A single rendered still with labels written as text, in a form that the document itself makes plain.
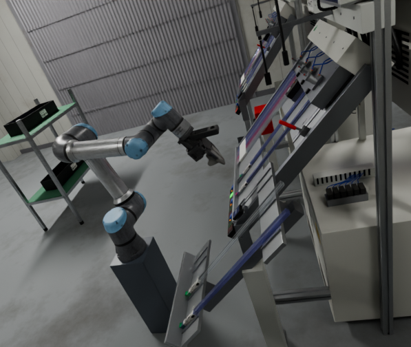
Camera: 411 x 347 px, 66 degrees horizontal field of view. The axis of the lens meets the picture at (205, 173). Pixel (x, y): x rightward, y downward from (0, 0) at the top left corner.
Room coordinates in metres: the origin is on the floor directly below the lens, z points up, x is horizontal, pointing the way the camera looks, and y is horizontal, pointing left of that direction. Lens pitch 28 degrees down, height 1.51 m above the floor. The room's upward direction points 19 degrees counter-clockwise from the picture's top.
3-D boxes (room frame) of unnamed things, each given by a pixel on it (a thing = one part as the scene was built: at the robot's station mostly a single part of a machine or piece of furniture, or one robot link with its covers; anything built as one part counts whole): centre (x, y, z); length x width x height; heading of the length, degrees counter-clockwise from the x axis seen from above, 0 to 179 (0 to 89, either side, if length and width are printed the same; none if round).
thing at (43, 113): (3.14, 1.37, 1.01); 0.57 x 0.17 x 0.11; 165
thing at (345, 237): (1.15, -0.75, 0.31); 0.70 x 0.65 x 0.62; 165
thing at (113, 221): (1.28, 0.47, 0.72); 0.13 x 0.12 x 0.14; 154
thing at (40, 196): (3.14, 1.37, 0.55); 0.91 x 0.46 x 1.10; 165
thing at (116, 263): (1.27, 0.47, 0.27); 0.18 x 0.18 x 0.55; 72
